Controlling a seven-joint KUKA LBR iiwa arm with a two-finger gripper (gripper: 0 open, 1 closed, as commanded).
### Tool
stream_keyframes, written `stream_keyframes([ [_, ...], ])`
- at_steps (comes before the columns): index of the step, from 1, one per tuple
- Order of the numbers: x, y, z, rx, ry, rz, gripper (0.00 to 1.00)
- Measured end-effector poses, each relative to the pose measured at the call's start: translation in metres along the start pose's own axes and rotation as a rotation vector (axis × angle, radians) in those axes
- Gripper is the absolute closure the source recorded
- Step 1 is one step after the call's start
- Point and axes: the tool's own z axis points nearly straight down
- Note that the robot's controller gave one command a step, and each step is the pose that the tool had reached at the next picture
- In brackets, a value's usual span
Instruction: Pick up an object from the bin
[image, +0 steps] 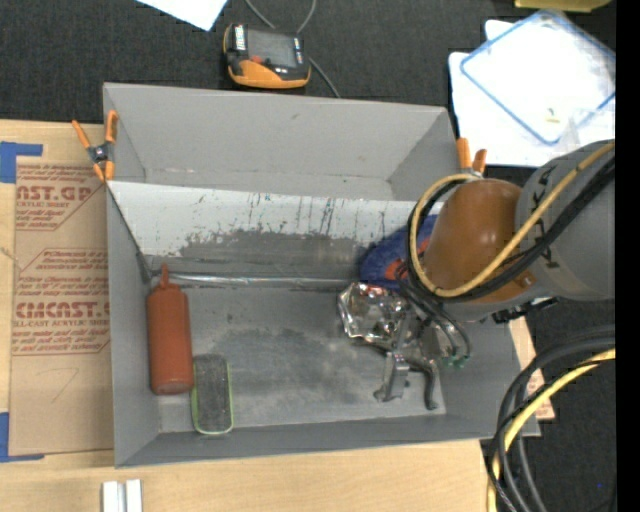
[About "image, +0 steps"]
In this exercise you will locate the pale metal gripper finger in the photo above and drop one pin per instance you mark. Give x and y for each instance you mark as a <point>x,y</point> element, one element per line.
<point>430,385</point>
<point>399,375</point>

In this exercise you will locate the clear crumpled plastic container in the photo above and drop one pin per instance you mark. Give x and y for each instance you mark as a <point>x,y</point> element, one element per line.
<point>367,312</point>

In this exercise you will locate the blue and orange fuzzy toy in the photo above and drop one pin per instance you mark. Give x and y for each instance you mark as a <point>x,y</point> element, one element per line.
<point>382,257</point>

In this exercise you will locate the grey metal bin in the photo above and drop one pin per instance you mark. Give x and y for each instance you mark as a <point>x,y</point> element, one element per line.
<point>280,350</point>

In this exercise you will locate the dark green flat block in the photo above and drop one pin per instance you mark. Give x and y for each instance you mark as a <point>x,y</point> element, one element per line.
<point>212,392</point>

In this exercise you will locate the red-brown squeeze bottle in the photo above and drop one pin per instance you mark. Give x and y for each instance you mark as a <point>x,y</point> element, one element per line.
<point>169,335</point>

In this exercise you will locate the brown cardboard board, red print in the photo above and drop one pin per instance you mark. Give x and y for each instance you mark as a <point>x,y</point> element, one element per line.
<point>60,390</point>

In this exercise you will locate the black cylinder on white bracket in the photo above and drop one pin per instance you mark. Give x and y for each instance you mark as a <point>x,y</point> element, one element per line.
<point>510,314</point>

